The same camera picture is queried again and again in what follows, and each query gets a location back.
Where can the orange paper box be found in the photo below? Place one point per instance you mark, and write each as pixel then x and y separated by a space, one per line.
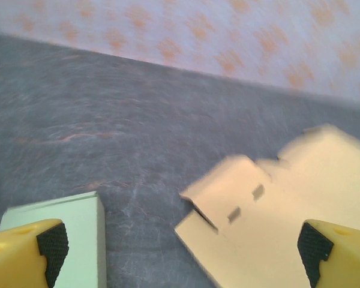
pixel 273 210

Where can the green paper box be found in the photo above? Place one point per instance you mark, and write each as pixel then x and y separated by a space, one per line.
pixel 84 228

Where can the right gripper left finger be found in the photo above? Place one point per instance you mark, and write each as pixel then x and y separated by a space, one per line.
pixel 15 261

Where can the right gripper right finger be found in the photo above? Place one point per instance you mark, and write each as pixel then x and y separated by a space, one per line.
pixel 345 261

